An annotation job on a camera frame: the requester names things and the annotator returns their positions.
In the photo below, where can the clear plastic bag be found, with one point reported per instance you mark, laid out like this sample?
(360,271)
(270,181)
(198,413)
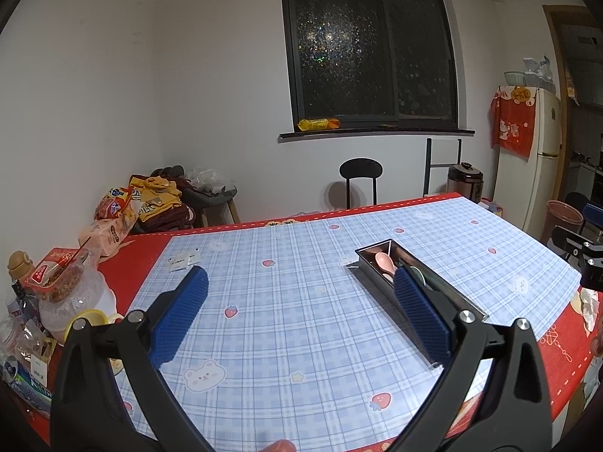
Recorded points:
(207,179)

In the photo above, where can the clear plastic jar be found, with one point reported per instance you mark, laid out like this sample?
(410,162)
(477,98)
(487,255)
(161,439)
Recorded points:
(19,339)

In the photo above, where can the yellow cup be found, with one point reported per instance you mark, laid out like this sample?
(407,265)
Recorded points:
(89,315)

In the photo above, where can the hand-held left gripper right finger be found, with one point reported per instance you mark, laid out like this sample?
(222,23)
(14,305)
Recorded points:
(421,320)

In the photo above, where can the glass bowl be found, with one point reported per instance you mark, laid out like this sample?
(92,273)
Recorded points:
(516,78)

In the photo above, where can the small white paper packet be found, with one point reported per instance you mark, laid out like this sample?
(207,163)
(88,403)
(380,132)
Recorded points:
(178,263)
(194,255)

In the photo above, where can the plastic nut container red label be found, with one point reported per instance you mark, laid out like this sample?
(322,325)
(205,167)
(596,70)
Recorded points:
(54,273)

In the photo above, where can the pink snack packet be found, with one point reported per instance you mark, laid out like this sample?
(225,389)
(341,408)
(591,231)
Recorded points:
(106,238)

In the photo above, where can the metal utensil tray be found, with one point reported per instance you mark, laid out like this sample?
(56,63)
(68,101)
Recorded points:
(452,292)

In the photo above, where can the metal can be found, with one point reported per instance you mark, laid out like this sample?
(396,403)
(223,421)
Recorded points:
(13,371)

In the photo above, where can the pink spoon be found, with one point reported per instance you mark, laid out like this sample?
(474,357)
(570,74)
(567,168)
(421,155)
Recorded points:
(384,260)

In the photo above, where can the black metal chair frame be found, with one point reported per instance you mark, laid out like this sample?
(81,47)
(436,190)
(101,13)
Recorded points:
(427,169)

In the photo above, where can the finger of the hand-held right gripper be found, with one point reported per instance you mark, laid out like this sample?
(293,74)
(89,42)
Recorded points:
(593,214)
(567,242)

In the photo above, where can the black round chair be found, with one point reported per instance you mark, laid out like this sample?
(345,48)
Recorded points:
(360,169)
(575,197)

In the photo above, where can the orange snack bag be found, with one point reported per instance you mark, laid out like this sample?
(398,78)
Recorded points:
(115,209)

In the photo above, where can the blue plaid tablecloth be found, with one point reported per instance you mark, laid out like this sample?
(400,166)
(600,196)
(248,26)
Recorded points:
(292,301)

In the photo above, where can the dark window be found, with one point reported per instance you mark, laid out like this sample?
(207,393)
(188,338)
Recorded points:
(358,56)

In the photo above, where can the black windowsill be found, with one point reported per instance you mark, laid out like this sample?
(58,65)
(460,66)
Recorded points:
(377,133)

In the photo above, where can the yellow snack packet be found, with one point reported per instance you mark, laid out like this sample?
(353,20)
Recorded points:
(318,125)

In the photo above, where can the white refrigerator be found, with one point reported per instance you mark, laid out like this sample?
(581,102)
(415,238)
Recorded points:
(541,150)

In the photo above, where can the person's left hand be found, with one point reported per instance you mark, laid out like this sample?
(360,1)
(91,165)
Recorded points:
(278,446)

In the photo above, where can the grey stool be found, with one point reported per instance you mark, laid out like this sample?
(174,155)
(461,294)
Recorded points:
(212,195)

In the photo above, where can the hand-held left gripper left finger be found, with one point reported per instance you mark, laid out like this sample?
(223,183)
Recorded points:
(181,315)

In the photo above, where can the kitchen counter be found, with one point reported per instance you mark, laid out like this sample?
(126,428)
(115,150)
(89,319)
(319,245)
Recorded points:
(586,174)

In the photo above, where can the bottle with brown cap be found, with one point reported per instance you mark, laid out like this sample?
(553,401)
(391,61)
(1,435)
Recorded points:
(21,263)

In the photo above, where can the rice cooker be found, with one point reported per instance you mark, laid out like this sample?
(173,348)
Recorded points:
(464,183)

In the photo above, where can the wooden door frame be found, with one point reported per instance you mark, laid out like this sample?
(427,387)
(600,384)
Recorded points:
(558,56)

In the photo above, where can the clear plastic bags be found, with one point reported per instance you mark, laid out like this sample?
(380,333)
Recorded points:
(537,73)

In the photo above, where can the red hanging cloth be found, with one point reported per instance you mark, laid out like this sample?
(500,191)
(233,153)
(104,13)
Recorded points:
(511,127)

